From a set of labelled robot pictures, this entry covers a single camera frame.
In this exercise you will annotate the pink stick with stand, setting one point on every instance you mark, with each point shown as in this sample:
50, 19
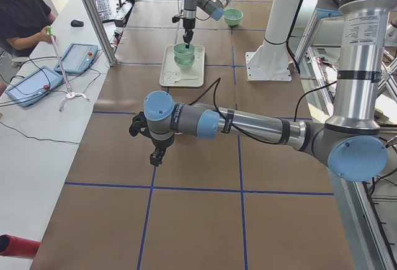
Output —
70, 93

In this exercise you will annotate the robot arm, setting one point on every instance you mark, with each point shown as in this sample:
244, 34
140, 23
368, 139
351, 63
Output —
214, 8
347, 143

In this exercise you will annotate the red cylinder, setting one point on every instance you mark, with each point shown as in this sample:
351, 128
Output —
17, 247

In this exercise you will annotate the blue teach pendant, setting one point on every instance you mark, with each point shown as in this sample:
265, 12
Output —
35, 86
78, 57

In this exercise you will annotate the green bowl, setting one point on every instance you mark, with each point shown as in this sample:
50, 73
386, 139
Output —
184, 63
233, 17

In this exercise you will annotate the blue teach pendant far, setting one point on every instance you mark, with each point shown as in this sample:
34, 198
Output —
78, 57

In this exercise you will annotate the black keyboard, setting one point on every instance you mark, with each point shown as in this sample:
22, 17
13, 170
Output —
104, 10

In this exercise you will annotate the blue teach pendant near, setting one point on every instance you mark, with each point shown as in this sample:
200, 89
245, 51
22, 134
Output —
35, 86

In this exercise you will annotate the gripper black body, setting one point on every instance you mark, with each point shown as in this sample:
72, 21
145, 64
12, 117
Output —
160, 144
188, 25

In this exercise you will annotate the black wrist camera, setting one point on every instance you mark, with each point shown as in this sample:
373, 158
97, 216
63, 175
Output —
139, 125
177, 18

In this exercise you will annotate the white camera pole mount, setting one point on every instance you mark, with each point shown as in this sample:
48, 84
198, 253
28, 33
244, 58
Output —
270, 61

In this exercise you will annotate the seated person black shirt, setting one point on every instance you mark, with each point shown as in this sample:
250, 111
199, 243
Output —
24, 24

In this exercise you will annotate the white plastic spoon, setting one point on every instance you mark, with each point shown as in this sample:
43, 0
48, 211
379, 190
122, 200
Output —
177, 80

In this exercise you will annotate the aluminium frame post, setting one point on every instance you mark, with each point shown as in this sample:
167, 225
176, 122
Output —
100, 31

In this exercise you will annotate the green bowl on tray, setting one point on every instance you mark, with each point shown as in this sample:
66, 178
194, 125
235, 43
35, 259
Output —
184, 63

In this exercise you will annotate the white rectangular tray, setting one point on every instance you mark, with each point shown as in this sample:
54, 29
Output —
171, 71

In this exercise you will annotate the black computer mouse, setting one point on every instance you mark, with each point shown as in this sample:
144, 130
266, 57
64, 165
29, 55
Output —
77, 23

